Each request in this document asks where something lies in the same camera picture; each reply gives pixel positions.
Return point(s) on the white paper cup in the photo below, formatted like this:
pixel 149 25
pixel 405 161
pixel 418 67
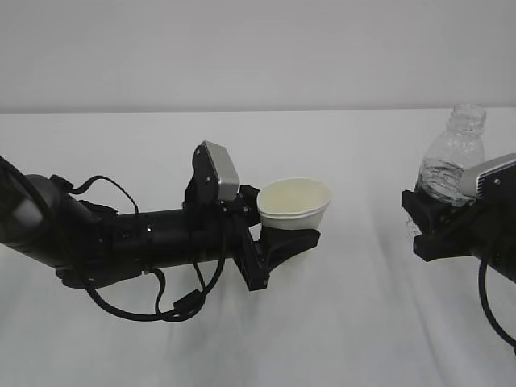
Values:
pixel 296 203

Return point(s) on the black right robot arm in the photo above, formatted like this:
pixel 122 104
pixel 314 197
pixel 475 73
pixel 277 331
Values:
pixel 504 266

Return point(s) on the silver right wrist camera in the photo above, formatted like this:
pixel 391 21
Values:
pixel 491 181

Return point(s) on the clear water bottle green label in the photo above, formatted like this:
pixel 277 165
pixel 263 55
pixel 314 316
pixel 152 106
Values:
pixel 458 148

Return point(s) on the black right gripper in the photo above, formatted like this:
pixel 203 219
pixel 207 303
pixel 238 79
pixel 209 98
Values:
pixel 447 231

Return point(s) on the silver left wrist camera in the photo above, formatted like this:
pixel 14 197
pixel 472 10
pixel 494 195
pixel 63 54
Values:
pixel 215 178

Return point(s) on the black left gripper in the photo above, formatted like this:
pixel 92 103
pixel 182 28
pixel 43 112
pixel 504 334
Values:
pixel 224 229

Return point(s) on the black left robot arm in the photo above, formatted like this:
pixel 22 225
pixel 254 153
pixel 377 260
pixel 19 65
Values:
pixel 93 246

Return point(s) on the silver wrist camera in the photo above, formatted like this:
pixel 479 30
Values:
pixel 215 178
pixel 491 181

